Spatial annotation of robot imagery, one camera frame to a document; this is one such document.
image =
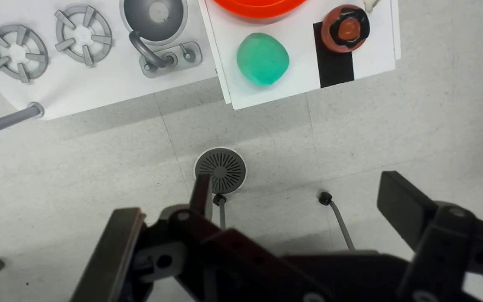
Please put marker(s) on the white tray board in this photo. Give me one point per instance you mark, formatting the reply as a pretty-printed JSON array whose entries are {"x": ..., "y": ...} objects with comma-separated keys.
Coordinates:
[{"x": 302, "y": 68}]

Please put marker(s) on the round grey floor disc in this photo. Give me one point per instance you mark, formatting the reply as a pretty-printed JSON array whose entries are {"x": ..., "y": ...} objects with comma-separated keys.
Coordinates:
[{"x": 225, "y": 168}]

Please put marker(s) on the green round plushie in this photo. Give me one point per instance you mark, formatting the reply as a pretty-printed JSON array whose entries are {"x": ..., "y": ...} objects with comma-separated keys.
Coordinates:
[{"x": 262, "y": 59}]

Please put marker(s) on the black tape patch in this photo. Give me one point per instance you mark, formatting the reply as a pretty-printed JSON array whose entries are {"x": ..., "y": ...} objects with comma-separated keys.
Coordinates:
[{"x": 334, "y": 69}]

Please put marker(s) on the white toy stove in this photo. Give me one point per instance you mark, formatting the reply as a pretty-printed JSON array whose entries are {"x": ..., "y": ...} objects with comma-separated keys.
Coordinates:
[{"x": 84, "y": 85}]

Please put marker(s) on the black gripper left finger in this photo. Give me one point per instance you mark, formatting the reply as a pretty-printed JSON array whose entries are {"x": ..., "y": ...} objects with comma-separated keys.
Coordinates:
[{"x": 109, "y": 257}]

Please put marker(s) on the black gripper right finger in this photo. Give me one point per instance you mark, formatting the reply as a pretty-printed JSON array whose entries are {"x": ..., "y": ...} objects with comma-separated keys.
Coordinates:
[{"x": 403, "y": 207}]

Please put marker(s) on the brown toy donut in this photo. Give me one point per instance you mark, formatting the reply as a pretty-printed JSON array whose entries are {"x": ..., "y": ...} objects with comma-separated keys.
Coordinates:
[{"x": 344, "y": 29}]

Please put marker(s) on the orange plate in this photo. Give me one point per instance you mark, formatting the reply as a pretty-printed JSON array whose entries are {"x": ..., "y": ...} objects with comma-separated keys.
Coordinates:
[{"x": 259, "y": 9}]

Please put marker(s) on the cream tape strip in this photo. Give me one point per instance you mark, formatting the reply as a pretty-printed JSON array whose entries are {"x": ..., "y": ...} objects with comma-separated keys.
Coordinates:
[{"x": 371, "y": 4}]

